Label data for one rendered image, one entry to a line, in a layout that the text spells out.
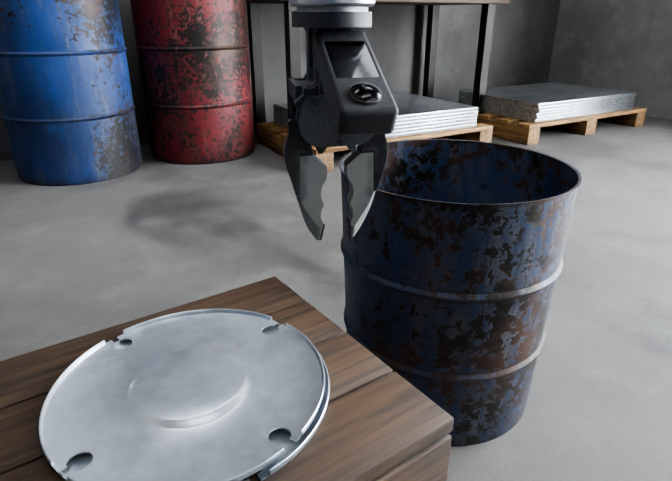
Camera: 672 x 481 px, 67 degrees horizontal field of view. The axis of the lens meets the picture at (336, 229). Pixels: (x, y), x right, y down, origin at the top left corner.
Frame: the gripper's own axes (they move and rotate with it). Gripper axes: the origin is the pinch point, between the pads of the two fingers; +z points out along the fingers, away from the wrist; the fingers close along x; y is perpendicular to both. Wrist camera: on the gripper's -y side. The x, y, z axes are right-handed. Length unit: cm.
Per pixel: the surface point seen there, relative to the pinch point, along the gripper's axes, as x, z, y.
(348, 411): -0.2, 18.1, -5.9
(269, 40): -17, -2, 306
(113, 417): 23.2, 17.2, -3.2
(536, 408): -46, 53, 24
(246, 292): 9.3, 18.4, 21.1
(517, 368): -36, 37, 18
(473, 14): -183, -17, 362
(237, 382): 10.9, 16.6, -1.0
